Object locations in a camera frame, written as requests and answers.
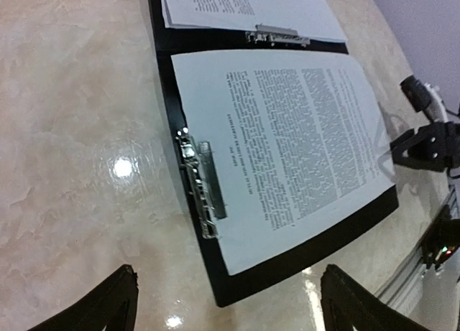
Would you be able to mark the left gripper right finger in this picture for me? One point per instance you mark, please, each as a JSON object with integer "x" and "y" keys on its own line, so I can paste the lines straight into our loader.
{"x": 347, "y": 305}

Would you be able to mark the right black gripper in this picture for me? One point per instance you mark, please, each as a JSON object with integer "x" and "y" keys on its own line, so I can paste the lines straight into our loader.
{"x": 434, "y": 147}

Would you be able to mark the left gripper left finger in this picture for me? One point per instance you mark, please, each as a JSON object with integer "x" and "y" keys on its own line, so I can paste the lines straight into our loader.
{"x": 112, "y": 305}

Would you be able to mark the white paper stack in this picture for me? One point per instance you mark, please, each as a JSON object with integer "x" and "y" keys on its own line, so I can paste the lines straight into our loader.
{"x": 297, "y": 140}

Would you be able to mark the black clip folder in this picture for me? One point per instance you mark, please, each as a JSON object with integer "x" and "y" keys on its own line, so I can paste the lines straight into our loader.
{"x": 228, "y": 289}

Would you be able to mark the white printed sheet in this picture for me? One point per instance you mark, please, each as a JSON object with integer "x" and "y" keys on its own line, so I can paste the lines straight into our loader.
{"x": 309, "y": 18}

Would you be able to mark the aluminium front rail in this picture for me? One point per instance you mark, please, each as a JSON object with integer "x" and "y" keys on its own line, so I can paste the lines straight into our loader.
{"x": 405, "y": 288}

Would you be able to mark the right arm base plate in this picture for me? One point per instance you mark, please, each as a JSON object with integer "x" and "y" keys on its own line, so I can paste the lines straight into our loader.
{"x": 441, "y": 240}

